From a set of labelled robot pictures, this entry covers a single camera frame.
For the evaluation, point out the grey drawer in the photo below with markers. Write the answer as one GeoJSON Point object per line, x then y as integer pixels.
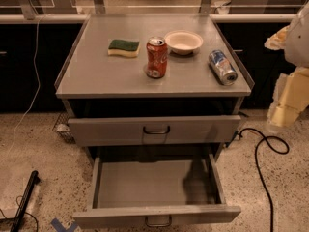
{"type": "Point", "coordinates": [155, 194]}
{"type": "Point", "coordinates": [153, 130]}

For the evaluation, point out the red soda can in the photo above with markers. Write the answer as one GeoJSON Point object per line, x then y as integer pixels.
{"type": "Point", "coordinates": [157, 57]}

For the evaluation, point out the foam covered gripper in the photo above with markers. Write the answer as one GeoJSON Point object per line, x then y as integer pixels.
{"type": "Point", "coordinates": [298, 43]}

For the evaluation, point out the white bowl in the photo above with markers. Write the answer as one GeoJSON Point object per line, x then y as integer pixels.
{"type": "Point", "coordinates": [183, 42]}

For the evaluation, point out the white railing counter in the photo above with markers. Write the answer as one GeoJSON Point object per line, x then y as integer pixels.
{"type": "Point", "coordinates": [220, 10]}

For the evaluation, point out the black bar on floor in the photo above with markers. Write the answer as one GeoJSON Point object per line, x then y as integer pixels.
{"type": "Point", "coordinates": [21, 210]}

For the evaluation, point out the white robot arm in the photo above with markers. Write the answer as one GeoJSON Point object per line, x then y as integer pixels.
{"type": "Point", "coordinates": [301, 20]}

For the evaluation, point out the grey top drawer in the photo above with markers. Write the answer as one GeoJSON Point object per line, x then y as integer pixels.
{"type": "Point", "coordinates": [153, 130]}

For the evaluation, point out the grey drawer cabinet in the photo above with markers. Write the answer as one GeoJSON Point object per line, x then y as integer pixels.
{"type": "Point", "coordinates": [93, 84]}

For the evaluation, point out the blue silver soda can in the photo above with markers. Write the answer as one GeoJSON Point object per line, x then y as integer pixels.
{"type": "Point", "coordinates": [222, 68]}

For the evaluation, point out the green yellow sponge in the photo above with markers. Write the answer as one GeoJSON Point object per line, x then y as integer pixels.
{"type": "Point", "coordinates": [129, 49]}

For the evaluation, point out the wire mesh basket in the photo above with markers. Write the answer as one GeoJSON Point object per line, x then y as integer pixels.
{"type": "Point", "coordinates": [61, 127]}

